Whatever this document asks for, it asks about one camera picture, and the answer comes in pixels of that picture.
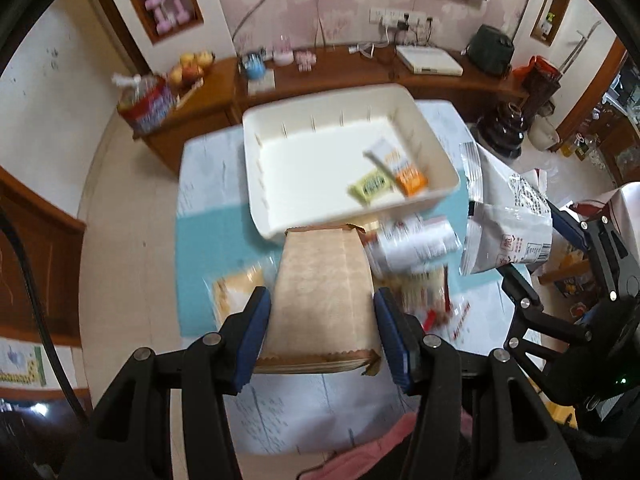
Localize red orange bag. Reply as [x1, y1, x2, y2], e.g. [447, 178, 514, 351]
[514, 55, 562, 112]

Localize green snack packet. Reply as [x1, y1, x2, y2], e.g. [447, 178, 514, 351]
[348, 169, 396, 206]

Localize wooden television cabinet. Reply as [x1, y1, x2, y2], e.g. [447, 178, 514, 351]
[132, 42, 531, 171]

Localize white plastic bin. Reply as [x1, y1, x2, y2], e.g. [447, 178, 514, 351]
[242, 83, 462, 241]

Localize large white snack bag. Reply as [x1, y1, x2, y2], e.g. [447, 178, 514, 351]
[459, 141, 555, 276]

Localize white set-top box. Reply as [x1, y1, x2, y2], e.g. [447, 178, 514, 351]
[396, 44, 464, 77]

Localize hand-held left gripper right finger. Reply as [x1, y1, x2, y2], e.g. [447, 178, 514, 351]
[372, 287, 583, 480]

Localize white square pad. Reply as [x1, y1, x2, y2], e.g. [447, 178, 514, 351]
[247, 70, 277, 97]

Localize orange white snack packet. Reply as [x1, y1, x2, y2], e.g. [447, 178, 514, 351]
[363, 139, 430, 197]

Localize fruit bowl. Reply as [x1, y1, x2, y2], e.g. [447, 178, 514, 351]
[167, 50, 216, 90]

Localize white clear snack packet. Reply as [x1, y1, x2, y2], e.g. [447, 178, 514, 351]
[364, 215, 462, 281]

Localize white pot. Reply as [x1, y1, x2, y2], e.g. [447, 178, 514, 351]
[529, 115, 561, 152]

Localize brown paper snack packet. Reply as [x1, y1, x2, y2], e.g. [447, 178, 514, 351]
[255, 225, 383, 377]

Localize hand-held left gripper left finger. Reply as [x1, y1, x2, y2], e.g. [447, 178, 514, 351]
[60, 286, 273, 480]

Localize white wall socket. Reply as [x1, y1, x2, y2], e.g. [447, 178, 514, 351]
[369, 6, 435, 30]

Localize dark green bag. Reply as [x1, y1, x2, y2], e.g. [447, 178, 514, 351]
[466, 24, 516, 77]

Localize wooden door panel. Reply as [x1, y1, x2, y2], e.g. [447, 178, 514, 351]
[0, 166, 87, 347]

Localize pink clothing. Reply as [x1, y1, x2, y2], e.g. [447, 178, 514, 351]
[320, 410, 473, 480]

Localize white spoon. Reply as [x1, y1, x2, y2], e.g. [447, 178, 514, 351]
[174, 84, 202, 109]

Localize thick black cable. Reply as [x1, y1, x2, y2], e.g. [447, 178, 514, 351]
[0, 204, 94, 423]

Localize bagged bread slice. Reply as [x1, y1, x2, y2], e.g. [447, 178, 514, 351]
[211, 260, 273, 328]

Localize blue base snow globe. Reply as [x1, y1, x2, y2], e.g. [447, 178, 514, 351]
[242, 51, 267, 81]

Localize pink round ornament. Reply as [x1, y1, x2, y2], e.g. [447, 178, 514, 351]
[272, 35, 294, 66]

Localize black television cable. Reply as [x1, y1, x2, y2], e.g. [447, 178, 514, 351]
[231, 0, 289, 57]

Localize long metal rod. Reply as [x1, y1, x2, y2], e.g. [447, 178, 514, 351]
[559, 20, 604, 77]

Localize pink dumbbell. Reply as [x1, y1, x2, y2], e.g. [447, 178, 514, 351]
[145, 0, 175, 33]
[165, 0, 192, 23]

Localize dark brown ceramic jar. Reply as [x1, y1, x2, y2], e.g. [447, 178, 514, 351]
[474, 101, 527, 159]

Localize red blue plastic bag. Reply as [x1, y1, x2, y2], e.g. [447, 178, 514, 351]
[116, 72, 177, 134]

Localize colourful wall chart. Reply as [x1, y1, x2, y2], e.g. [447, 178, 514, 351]
[0, 337, 49, 389]

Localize wooden display cabinet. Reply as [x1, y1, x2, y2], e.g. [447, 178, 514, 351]
[555, 50, 640, 186]

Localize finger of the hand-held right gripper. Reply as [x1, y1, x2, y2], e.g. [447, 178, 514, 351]
[500, 265, 587, 392]
[546, 200, 621, 262]

